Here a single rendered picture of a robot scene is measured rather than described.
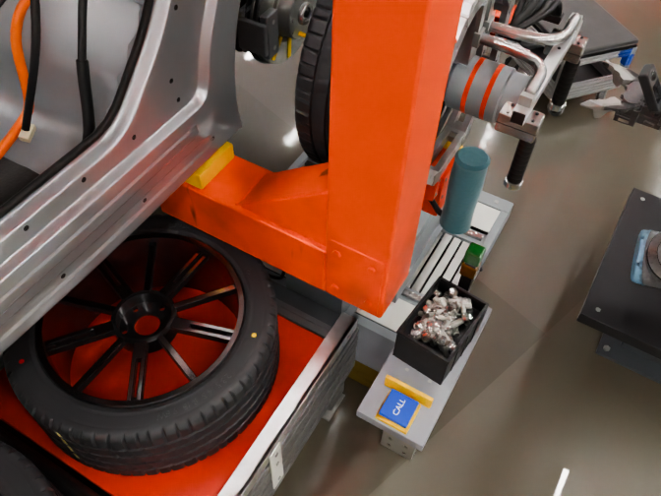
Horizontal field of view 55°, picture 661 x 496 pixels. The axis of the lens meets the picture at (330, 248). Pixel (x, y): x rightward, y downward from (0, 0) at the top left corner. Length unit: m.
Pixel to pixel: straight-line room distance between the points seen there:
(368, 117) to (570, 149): 1.89
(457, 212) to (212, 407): 0.80
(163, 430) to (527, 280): 1.42
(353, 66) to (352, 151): 0.18
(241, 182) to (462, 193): 0.57
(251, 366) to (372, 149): 0.61
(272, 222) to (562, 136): 1.75
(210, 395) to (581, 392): 1.22
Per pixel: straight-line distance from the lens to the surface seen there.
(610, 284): 2.07
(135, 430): 1.48
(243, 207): 1.55
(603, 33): 3.03
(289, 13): 1.83
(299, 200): 1.40
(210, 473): 1.66
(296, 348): 1.79
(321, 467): 1.93
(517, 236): 2.49
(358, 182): 1.23
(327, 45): 1.44
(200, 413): 1.47
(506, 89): 1.60
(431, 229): 2.24
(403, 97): 1.06
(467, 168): 1.61
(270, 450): 1.54
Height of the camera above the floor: 1.82
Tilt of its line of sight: 51 degrees down
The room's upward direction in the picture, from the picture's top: 2 degrees clockwise
